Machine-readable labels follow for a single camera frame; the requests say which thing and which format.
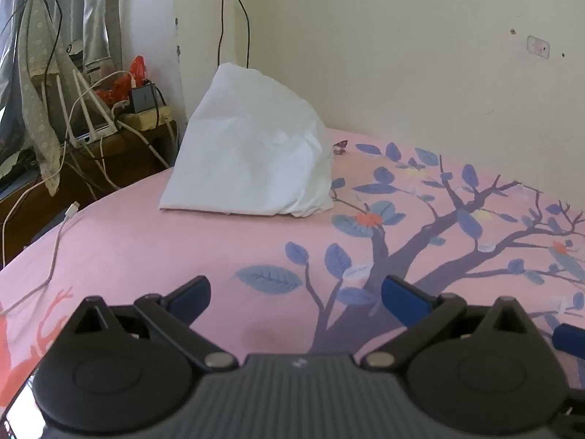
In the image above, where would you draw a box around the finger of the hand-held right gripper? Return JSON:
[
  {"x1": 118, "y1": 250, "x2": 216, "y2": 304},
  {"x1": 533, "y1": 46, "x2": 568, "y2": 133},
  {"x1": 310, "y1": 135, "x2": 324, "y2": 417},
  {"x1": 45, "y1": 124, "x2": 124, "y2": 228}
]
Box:
[{"x1": 551, "y1": 323, "x2": 585, "y2": 364}]

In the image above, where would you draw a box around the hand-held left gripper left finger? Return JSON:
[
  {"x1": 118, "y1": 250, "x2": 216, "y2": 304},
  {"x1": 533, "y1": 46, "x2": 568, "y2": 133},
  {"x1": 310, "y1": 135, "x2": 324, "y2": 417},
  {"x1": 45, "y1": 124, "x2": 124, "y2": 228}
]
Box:
[{"x1": 68, "y1": 275, "x2": 239, "y2": 371}]

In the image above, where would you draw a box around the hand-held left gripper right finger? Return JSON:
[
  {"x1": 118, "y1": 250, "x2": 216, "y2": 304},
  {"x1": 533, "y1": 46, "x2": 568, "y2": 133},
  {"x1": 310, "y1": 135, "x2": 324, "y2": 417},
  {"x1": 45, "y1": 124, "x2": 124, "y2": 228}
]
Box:
[{"x1": 361, "y1": 275, "x2": 533, "y2": 369}]

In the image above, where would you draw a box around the pink floral bedsheet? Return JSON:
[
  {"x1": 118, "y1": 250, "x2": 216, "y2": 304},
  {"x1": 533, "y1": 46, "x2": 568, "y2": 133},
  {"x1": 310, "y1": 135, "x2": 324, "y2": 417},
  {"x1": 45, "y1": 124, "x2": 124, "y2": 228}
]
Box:
[{"x1": 0, "y1": 125, "x2": 585, "y2": 439}]

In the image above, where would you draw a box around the dark wooden nightstand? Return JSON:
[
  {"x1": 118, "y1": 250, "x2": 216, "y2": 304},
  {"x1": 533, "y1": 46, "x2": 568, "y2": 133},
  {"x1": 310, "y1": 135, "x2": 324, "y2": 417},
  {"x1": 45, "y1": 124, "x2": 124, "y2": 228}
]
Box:
[{"x1": 0, "y1": 119, "x2": 179, "y2": 268}]

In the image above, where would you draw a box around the white pillow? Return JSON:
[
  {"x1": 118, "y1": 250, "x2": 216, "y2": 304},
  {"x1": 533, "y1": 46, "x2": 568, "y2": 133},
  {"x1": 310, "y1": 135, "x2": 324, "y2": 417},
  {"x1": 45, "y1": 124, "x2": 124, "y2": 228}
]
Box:
[{"x1": 158, "y1": 63, "x2": 335, "y2": 218}]

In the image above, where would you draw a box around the white router with antennas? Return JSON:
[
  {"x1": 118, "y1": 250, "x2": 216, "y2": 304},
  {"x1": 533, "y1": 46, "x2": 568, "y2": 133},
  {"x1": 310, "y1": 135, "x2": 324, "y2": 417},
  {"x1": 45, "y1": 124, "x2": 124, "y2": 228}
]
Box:
[{"x1": 43, "y1": 61, "x2": 118, "y2": 149}]

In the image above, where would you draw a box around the black power adapter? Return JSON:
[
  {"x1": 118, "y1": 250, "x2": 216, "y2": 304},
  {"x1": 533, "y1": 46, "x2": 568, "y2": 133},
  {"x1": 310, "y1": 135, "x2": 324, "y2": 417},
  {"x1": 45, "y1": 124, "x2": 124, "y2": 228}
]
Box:
[{"x1": 128, "y1": 83, "x2": 158, "y2": 114}]

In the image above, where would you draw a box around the dark glossy phone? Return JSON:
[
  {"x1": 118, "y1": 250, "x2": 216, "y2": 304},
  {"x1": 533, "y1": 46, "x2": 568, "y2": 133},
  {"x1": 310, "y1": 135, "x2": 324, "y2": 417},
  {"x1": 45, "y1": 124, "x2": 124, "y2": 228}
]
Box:
[{"x1": 0, "y1": 366, "x2": 46, "y2": 439}]

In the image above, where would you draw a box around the red plastic bag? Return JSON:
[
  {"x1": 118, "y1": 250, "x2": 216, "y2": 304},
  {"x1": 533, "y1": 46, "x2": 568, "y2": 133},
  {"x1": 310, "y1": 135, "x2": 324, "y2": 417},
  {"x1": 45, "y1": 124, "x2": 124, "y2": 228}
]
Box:
[{"x1": 96, "y1": 56, "x2": 148, "y2": 104}]

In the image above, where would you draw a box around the grey floral cloth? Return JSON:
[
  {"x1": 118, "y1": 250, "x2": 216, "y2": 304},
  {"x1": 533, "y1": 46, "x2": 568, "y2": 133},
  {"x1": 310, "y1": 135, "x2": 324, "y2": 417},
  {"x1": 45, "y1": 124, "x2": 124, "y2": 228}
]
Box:
[{"x1": 17, "y1": 0, "x2": 65, "y2": 195}]

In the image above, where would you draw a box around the silver grey curtain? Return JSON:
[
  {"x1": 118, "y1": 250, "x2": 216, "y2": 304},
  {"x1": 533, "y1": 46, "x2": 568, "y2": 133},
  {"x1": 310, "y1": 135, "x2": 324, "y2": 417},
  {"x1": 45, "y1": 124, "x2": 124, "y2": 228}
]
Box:
[{"x1": 0, "y1": 0, "x2": 131, "y2": 115}]

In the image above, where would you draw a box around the white charging cable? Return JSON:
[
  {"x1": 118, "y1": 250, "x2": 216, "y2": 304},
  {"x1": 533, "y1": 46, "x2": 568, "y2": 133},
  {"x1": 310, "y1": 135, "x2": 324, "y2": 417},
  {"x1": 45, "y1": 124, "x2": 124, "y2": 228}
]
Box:
[{"x1": 0, "y1": 201, "x2": 82, "y2": 316}]

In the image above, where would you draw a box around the white power cable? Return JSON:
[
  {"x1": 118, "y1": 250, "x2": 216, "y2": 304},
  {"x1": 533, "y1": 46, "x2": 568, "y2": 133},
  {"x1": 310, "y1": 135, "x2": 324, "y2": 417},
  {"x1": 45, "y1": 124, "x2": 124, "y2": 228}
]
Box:
[{"x1": 64, "y1": 71, "x2": 179, "y2": 188}]

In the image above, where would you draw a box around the clear wall hook plate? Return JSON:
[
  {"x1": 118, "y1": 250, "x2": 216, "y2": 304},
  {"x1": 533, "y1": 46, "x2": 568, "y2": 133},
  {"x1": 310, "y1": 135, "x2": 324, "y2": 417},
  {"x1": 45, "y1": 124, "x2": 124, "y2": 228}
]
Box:
[{"x1": 526, "y1": 35, "x2": 550, "y2": 59}]

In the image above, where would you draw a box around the black wall cable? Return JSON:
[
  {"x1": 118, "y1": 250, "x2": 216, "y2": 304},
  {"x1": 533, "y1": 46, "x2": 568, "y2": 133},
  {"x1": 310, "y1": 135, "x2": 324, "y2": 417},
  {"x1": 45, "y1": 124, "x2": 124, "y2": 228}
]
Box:
[{"x1": 218, "y1": 0, "x2": 251, "y2": 70}]

